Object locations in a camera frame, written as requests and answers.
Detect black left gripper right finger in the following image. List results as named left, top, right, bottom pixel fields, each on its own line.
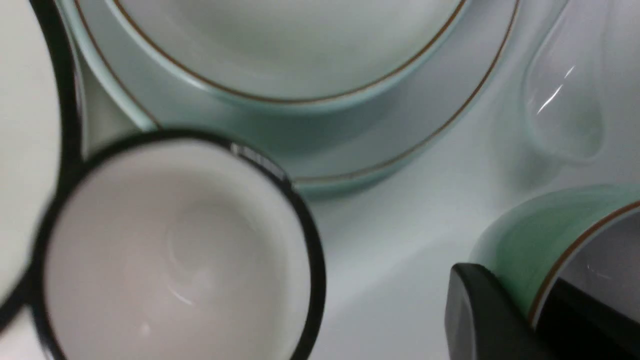
left=535, top=279, right=640, bottom=360

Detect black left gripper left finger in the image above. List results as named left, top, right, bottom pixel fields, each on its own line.
left=445, top=263, right=551, bottom=360

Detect pale green cup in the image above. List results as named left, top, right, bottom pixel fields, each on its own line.
left=470, top=184, right=640, bottom=328

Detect pale green spoon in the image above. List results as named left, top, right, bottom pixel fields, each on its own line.
left=519, top=0, right=611, bottom=166

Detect white cup with bicycle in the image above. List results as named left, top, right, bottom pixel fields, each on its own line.
left=29, top=129, right=327, bottom=360

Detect pale green bowl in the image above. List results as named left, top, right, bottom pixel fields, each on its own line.
left=103, top=0, right=473, bottom=114

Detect pale green large plate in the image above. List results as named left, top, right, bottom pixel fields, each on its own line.
left=58, top=0, right=524, bottom=194

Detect white plate with cartoon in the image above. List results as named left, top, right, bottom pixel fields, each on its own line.
left=0, top=0, right=83, bottom=330

